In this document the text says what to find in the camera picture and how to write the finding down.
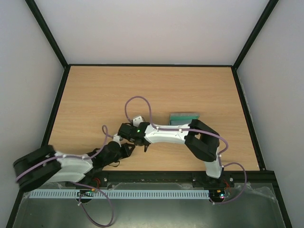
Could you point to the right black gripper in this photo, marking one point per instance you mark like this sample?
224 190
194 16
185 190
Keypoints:
140 142

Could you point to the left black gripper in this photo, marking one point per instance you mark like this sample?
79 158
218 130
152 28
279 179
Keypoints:
127 153

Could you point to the grey glasses case green inside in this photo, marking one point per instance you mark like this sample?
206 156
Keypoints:
181 118

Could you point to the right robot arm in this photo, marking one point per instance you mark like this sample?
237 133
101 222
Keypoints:
200 139

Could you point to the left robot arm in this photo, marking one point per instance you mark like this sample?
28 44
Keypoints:
46 165

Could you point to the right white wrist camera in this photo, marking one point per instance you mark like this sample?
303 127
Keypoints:
137 120

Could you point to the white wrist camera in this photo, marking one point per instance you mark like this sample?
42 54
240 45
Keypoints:
117 138
137 120

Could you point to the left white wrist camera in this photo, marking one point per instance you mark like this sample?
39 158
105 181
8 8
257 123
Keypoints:
117 138

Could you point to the light blue slotted cable duct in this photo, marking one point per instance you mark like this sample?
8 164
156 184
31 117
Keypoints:
120 194

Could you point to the black front mounting rail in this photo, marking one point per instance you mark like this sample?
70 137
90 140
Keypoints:
197 179

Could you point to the black aluminium frame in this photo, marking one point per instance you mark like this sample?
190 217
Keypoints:
257 28

